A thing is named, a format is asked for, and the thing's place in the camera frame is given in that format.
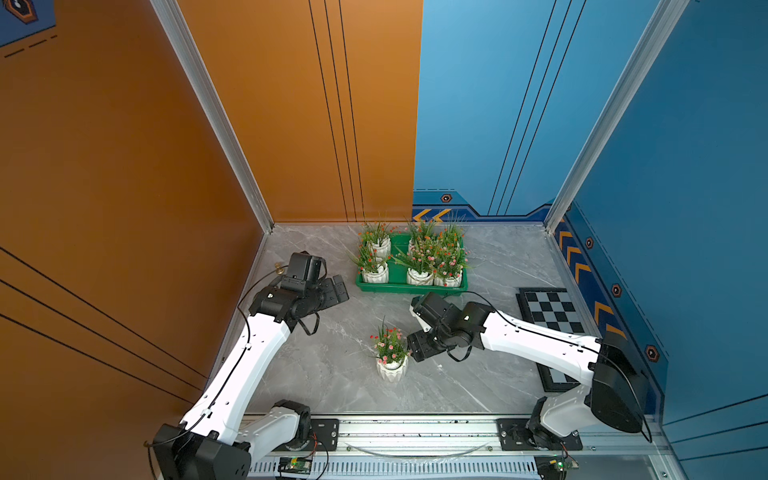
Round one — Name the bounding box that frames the red flower pot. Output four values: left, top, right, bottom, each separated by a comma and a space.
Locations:
407, 220, 435, 253
353, 244, 389, 284
361, 222, 392, 260

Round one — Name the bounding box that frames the pink flower pot large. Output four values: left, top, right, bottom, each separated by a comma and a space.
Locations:
394, 240, 436, 286

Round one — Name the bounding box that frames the orange flower pot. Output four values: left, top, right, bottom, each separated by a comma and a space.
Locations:
438, 221, 465, 249

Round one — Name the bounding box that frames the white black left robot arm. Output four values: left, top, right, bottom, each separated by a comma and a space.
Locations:
145, 275, 349, 479

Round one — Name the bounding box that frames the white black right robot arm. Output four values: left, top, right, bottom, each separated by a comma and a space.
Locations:
407, 293, 652, 450

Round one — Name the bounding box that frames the green plastic storage tray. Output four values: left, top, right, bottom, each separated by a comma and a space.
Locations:
353, 233, 468, 295

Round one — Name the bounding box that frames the black white chessboard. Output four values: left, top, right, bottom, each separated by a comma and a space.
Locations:
516, 288, 585, 393

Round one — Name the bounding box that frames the green circuit board left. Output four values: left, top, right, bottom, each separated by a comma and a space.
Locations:
277, 457, 313, 478

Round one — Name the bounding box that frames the green circuit board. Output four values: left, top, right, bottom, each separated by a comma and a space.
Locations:
277, 457, 313, 478
534, 457, 579, 480

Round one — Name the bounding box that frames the green circuit board right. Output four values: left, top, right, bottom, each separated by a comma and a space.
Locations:
534, 457, 579, 480

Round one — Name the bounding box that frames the white vented front panel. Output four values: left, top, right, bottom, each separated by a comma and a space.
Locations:
248, 456, 540, 479

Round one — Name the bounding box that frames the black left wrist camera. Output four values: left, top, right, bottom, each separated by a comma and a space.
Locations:
280, 251, 327, 295

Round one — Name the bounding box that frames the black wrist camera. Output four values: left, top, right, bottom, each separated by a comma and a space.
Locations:
280, 251, 327, 295
410, 292, 460, 332

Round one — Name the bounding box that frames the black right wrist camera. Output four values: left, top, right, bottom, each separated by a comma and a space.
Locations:
410, 292, 460, 332

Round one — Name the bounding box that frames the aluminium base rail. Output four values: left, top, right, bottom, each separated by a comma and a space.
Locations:
239, 413, 673, 460

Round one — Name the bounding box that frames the aluminium corner post left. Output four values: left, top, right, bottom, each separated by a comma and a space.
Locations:
150, 0, 274, 234

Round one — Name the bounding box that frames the aluminium corner post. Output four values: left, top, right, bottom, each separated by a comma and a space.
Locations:
150, 0, 274, 234
544, 0, 690, 235

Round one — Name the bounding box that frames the aluminium corner post right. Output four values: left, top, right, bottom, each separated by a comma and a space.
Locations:
544, 0, 690, 235

